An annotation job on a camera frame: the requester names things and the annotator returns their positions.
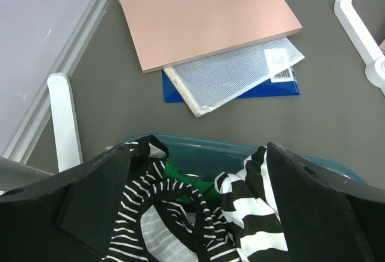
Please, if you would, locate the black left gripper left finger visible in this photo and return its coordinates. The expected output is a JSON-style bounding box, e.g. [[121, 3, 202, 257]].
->
[[1, 145, 131, 261]]

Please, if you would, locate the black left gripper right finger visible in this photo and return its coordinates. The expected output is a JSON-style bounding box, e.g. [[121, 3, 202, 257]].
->
[[266, 142, 384, 261]]

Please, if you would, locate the white rack left foot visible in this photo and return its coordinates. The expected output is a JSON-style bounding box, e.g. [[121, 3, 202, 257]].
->
[[47, 73, 83, 172]]

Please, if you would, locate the wide-striped black white garment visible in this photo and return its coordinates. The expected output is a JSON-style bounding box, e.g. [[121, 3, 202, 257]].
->
[[214, 146, 291, 261]]

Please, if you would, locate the thin-striped black white garment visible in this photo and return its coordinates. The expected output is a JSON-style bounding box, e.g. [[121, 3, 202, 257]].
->
[[102, 135, 240, 261]]

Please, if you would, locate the green garment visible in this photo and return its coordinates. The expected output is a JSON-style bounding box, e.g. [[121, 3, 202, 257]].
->
[[164, 162, 221, 206]]

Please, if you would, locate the blue plastic folder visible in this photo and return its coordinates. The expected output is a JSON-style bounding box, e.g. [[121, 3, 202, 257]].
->
[[161, 66, 301, 104]]

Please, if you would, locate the teal plastic basket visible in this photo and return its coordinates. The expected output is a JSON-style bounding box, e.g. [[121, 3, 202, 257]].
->
[[119, 132, 367, 186]]

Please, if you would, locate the aluminium wall frame rail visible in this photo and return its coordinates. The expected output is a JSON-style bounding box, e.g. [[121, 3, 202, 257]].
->
[[1, 0, 99, 158]]

